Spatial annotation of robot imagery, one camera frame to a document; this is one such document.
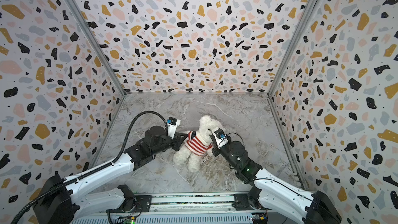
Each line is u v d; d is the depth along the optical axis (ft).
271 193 1.66
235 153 1.85
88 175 1.47
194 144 2.51
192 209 2.40
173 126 2.25
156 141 1.96
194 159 2.66
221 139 2.05
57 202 1.24
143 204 2.39
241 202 2.44
